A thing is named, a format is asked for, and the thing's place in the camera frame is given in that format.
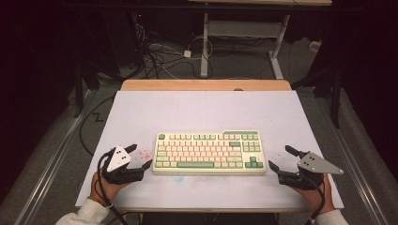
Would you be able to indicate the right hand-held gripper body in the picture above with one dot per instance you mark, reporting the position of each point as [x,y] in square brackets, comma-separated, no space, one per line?
[313,165]

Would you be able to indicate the person's left hand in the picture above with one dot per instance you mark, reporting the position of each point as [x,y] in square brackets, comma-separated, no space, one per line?
[104,190]

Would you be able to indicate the aluminium floor rail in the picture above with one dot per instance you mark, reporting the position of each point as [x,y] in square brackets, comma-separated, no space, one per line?
[53,165]
[350,156]

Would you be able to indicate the white power adapter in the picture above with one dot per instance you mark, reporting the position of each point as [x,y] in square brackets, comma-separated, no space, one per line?
[187,53]

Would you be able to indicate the person's right hand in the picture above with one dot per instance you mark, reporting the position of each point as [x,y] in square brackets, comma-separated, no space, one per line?
[317,198]

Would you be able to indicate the wooden table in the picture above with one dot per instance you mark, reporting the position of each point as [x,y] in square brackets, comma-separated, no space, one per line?
[203,85]

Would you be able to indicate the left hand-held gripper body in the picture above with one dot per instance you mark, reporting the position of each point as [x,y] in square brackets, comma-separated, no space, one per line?
[119,162]

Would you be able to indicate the cream and green keyboard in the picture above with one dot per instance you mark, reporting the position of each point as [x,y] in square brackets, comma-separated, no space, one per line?
[219,150]

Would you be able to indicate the white desk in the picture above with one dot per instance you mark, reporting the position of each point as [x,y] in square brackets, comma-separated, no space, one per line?
[241,28]

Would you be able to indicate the black metal stand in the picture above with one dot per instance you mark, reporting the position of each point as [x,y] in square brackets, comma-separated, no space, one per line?
[335,100]
[79,93]

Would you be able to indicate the white table mat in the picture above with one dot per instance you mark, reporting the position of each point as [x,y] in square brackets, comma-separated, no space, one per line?
[203,109]

